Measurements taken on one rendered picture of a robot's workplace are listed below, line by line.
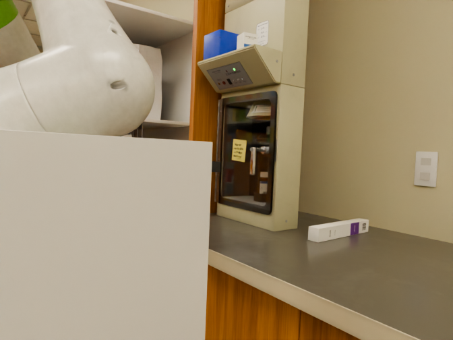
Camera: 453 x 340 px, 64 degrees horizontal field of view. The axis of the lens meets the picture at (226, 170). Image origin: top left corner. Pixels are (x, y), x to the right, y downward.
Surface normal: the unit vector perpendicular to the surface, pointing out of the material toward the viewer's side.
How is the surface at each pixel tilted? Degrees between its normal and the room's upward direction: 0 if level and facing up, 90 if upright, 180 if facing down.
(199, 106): 90
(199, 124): 90
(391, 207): 90
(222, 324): 90
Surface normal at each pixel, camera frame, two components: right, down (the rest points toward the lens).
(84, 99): 0.25, 0.27
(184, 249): 0.61, 0.07
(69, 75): 0.07, -0.13
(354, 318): -0.80, 0.00
